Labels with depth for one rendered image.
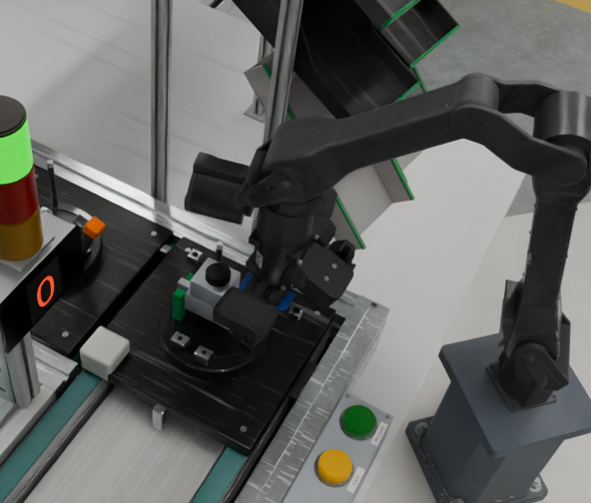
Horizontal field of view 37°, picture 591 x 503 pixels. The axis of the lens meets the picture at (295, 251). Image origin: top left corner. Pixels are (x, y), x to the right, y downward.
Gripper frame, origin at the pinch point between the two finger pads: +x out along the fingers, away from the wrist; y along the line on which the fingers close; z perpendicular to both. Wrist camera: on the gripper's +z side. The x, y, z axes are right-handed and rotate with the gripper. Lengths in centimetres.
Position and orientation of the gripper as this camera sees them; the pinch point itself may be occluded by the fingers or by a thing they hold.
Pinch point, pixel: (273, 297)
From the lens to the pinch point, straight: 102.1
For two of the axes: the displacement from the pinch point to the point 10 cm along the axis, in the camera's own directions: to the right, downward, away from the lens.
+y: 4.5, -6.4, 6.2
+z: 8.8, 4.2, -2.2
